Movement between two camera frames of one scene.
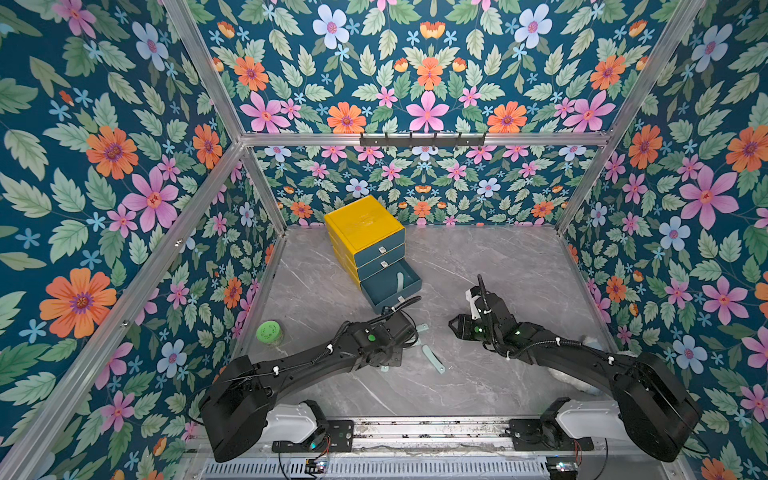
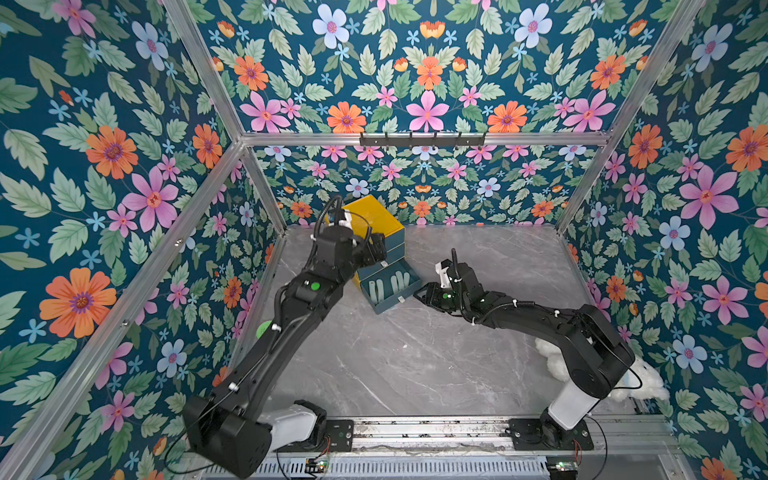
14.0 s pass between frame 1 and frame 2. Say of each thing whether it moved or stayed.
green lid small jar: stayed
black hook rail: stayed
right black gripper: moved
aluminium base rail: stayed
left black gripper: moved
